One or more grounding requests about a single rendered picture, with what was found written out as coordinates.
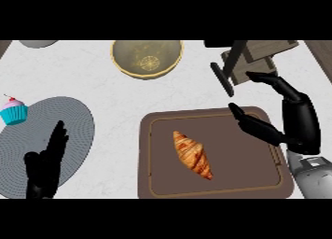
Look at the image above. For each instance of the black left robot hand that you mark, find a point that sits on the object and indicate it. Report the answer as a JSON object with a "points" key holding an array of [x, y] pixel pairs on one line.
{"points": [[46, 168]]}

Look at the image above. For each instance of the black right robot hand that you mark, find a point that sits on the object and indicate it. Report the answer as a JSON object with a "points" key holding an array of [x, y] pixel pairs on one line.
{"points": [[301, 124]]}

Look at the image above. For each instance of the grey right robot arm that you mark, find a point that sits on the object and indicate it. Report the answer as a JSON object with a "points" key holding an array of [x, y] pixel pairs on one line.
{"points": [[316, 177]]}

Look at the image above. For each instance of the brown rectangular tray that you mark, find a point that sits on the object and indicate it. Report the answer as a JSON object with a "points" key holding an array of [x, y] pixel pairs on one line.
{"points": [[219, 155]]}

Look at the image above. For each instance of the golden brown croissant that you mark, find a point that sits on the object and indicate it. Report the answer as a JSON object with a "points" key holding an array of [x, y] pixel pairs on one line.
{"points": [[194, 154]]}

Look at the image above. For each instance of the grey oval woven placemat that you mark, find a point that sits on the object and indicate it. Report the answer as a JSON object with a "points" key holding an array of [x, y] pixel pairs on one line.
{"points": [[21, 152]]}

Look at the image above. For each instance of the pink cupcake with blue wrapper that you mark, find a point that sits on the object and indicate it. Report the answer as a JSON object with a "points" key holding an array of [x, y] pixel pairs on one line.
{"points": [[14, 112]]}

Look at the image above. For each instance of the yellow rimmed round bowl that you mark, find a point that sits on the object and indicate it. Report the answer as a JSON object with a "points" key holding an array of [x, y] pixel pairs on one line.
{"points": [[148, 58]]}

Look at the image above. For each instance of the grey round object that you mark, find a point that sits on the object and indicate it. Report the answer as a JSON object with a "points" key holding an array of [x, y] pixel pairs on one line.
{"points": [[39, 43]]}

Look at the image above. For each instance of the wooden tiered basket with black frame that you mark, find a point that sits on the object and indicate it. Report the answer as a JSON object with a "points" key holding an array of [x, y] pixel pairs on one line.
{"points": [[251, 62]]}

